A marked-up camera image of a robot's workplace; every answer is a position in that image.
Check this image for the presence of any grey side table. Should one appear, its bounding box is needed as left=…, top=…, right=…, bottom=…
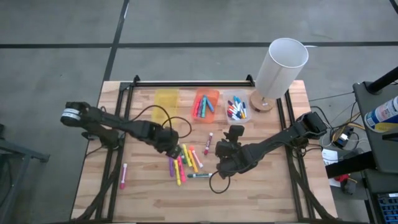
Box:
left=353, top=81, right=398, bottom=174

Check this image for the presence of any yellow Sharpie highlighter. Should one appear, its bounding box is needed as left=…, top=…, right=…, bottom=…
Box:
left=182, top=144, right=193, bottom=167

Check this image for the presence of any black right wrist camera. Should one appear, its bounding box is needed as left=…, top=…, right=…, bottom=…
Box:
left=223, top=124, right=246, bottom=143

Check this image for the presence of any amber Sharpie highlighter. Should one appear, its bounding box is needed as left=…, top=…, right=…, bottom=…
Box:
left=188, top=150, right=199, bottom=174

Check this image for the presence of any pink Sharpie highlighter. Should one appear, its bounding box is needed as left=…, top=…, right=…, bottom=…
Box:
left=177, top=155, right=187, bottom=183

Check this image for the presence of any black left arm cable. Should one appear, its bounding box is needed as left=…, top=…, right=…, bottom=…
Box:
left=130, top=105, right=193, bottom=139

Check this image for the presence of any white labelled canister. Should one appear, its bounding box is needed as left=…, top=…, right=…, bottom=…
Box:
left=363, top=95, right=398, bottom=133

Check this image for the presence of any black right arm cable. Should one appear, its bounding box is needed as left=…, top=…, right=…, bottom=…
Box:
left=208, top=169, right=231, bottom=194

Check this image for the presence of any small power adapter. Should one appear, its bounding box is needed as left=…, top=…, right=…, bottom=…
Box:
left=338, top=133, right=353, bottom=147

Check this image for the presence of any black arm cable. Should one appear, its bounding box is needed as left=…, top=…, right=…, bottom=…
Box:
left=130, top=105, right=193, bottom=139
left=208, top=169, right=231, bottom=194

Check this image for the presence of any blue plastic crate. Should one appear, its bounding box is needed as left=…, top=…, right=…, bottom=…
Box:
left=376, top=192, right=398, bottom=224

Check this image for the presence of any pink and white marker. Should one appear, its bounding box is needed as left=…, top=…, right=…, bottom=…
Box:
left=119, top=163, right=128, bottom=190

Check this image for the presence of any red Expo dry-erase marker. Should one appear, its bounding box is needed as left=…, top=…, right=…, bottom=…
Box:
left=203, top=132, right=214, bottom=156

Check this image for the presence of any red-orange highlighter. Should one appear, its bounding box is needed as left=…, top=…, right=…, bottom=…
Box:
left=192, top=98, right=201, bottom=118

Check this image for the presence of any yellow translucent plastic bin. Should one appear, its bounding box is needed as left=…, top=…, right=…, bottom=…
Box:
left=151, top=89, right=180, bottom=125

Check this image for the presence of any black stand pole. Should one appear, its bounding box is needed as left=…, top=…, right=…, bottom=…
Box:
left=366, top=67, right=398, bottom=94

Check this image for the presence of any white shade table lamp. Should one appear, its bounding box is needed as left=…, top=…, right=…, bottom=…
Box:
left=249, top=37, right=309, bottom=113

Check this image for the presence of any black stand bar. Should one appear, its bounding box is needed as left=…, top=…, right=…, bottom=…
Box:
left=325, top=151, right=379, bottom=179

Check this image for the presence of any clear plastic bin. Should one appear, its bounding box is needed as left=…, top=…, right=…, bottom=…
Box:
left=222, top=90, right=252, bottom=125

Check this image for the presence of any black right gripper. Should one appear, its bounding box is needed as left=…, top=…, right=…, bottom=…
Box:
left=214, top=139, right=249, bottom=180

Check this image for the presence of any white paper sheet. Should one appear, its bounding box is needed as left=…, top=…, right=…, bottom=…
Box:
left=322, top=148, right=340, bottom=166

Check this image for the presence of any grey metal stand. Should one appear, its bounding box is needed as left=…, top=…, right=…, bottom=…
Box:
left=0, top=124, right=50, bottom=224

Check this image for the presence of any orange translucent plastic bin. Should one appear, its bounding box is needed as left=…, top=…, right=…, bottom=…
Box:
left=190, top=88, right=221, bottom=124

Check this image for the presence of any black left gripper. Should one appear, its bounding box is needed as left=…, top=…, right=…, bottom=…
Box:
left=148, top=126, right=183, bottom=160

